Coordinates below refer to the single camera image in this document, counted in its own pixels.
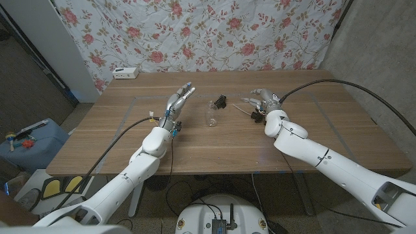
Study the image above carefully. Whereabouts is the black hair claw clip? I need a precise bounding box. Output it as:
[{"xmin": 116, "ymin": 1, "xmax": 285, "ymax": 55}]
[{"xmin": 214, "ymin": 94, "xmax": 228, "ymax": 110}]

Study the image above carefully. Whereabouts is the black backdrop pole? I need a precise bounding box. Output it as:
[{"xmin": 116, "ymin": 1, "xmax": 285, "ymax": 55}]
[{"xmin": 331, "ymin": 0, "xmax": 354, "ymax": 40}]

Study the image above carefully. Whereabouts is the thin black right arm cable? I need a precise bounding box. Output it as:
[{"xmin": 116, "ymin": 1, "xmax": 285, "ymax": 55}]
[{"xmin": 279, "ymin": 151, "xmax": 404, "ymax": 229}]

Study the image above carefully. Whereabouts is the white table leg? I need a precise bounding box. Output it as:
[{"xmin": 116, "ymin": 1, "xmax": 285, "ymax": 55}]
[
  {"xmin": 127, "ymin": 180, "xmax": 146, "ymax": 218},
  {"xmin": 293, "ymin": 172, "xmax": 316, "ymax": 217}
]

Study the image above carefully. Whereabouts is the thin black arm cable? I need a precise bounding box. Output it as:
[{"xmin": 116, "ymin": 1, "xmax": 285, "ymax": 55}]
[
  {"xmin": 279, "ymin": 151, "xmax": 404, "ymax": 229},
  {"xmin": 161, "ymin": 136, "xmax": 176, "ymax": 234}
]

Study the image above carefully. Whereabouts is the white robot torso base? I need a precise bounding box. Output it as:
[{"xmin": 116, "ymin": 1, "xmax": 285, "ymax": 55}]
[{"xmin": 175, "ymin": 193, "xmax": 270, "ymax": 234}]

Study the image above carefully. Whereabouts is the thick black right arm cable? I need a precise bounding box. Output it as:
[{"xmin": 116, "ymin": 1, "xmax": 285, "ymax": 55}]
[{"xmin": 279, "ymin": 79, "xmax": 416, "ymax": 137}]

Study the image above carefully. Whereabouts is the floral backdrop cloth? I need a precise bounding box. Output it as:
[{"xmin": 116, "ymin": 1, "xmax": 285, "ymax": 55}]
[{"xmin": 53, "ymin": 0, "xmax": 347, "ymax": 94}]

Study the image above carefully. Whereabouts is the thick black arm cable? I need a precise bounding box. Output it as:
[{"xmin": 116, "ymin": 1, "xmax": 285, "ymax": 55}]
[
  {"xmin": 279, "ymin": 79, "xmax": 416, "ymax": 137},
  {"xmin": 53, "ymin": 116, "xmax": 162, "ymax": 212}
]

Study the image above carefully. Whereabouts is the yellow and black pad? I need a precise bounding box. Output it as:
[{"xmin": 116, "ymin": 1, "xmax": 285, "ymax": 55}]
[{"xmin": 40, "ymin": 175, "xmax": 85, "ymax": 200}]

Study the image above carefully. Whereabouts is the blue storage box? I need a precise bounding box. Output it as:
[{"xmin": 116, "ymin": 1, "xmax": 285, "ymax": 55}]
[{"xmin": 0, "ymin": 118, "xmax": 71, "ymax": 175}]

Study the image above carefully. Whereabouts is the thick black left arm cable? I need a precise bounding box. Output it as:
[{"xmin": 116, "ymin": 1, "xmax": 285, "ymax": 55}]
[{"xmin": 53, "ymin": 116, "xmax": 162, "ymax": 212}]

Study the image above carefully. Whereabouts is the white wall panel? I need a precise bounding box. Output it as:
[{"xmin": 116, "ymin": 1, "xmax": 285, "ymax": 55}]
[{"xmin": 0, "ymin": 0, "xmax": 101, "ymax": 103}]

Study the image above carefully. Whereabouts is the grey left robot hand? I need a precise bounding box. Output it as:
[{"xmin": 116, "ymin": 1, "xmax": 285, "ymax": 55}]
[{"xmin": 158, "ymin": 81, "xmax": 197, "ymax": 133}]

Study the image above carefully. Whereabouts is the white power strip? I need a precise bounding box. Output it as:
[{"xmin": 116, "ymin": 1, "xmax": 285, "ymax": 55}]
[{"xmin": 112, "ymin": 66, "xmax": 140, "ymax": 80}]

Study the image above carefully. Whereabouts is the round black floor fan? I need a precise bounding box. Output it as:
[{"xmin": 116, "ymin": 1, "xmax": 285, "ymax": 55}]
[{"xmin": 144, "ymin": 175, "xmax": 172, "ymax": 192}]

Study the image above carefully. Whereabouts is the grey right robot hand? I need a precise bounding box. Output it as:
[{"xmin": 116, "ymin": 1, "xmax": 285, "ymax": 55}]
[{"xmin": 240, "ymin": 88, "xmax": 283, "ymax": 114}]

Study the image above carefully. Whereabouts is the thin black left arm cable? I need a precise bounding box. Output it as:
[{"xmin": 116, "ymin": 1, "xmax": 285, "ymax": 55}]
[{"xmin": 161, "ymin": 136, "xmax": 176, "ymax": 234}]

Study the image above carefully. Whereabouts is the yellow toy maraca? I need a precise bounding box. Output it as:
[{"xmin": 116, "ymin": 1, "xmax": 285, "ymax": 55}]
[{"xmin": 5, "ymin": 131, "xmax": 18, "ymax": 152}]

